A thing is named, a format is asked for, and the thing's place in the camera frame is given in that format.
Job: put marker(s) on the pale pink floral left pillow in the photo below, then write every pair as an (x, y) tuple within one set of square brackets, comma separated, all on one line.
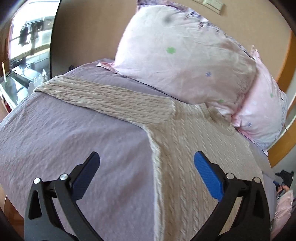
[(174, 49)]

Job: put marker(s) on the wooden headboard frame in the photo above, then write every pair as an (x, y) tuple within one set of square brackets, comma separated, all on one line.
[(286, 141)]

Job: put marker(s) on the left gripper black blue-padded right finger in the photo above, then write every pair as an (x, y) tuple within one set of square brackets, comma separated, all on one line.
[(252, 221)]

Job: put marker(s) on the pink floral right pillow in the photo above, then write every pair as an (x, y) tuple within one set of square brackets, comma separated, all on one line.
[(259, 115)]

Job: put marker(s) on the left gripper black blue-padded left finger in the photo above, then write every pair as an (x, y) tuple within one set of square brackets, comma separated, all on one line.
[(41, 218)]

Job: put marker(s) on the lavender bed sheet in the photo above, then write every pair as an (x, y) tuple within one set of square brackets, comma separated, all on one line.
[(44, 137)]

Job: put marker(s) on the pink padded jacket sleeve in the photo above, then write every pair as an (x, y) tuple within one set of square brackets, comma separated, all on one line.
[(282, 213)]

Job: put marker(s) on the beige cable-knit sweater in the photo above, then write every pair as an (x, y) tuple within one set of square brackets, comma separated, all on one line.
[(176, 131)]

